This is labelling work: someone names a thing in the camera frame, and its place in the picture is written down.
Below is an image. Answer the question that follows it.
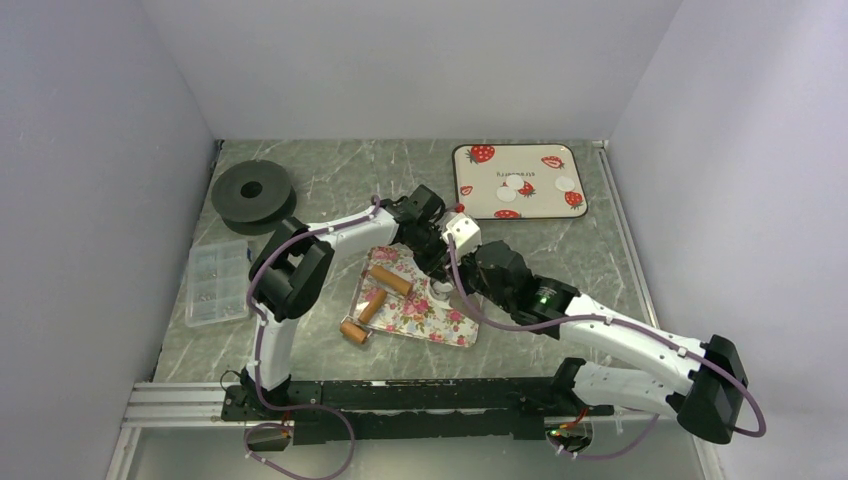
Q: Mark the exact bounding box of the floral print tray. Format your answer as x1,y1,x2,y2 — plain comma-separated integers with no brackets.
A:
346,247,480,348

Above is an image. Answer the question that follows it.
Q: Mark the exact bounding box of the wooden rolling pin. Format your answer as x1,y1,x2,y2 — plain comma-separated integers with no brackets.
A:
339,265,413,345

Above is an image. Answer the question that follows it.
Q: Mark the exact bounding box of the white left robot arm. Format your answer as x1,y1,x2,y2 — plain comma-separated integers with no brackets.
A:
245,185,448,420

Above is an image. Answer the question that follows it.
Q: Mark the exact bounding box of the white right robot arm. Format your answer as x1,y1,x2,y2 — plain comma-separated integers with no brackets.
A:
447,237,766,445

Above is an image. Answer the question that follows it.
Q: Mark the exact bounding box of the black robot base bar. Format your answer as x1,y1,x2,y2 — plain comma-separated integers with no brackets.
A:
221,377,613,445

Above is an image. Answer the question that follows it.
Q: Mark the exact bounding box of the round white wrapper left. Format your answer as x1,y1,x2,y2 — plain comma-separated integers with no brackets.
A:
496,186,517,203

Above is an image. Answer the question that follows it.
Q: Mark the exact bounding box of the round white wrapper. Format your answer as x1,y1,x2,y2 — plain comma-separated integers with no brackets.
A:
496,186,517,203
555,176,577,192
504,175,525,190

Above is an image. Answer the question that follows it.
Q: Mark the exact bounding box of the strawberry print tray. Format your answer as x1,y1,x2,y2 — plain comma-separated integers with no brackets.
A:
452,143,588,220

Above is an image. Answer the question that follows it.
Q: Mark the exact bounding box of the round white wrapper middle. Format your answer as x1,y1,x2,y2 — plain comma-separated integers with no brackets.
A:
504,175,525,190

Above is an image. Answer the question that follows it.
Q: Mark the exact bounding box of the round white wrapper right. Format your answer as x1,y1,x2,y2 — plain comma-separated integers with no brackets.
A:
555,176,577,192

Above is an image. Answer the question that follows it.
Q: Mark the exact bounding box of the black filament spool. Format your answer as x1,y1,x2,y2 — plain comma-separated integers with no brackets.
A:
211,160,297,236

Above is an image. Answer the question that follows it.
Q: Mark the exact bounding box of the clear plastic parts box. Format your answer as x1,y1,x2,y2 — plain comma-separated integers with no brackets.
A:
185,239,250,328

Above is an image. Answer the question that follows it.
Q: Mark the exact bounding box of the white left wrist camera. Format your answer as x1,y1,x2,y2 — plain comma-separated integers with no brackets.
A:
441,211,482,258

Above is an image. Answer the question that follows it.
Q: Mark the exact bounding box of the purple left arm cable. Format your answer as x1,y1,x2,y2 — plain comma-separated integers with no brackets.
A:
242,195,383,480

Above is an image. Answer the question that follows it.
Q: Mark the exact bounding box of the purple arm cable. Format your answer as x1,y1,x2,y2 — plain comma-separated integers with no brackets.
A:
447,235,768,463
242,195,383,480

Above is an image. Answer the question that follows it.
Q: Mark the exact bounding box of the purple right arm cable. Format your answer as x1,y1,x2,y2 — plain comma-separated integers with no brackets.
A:
447,235,768,463

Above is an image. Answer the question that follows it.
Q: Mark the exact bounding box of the aluminium frame rail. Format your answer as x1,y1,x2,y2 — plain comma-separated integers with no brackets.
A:
122,382,225,428

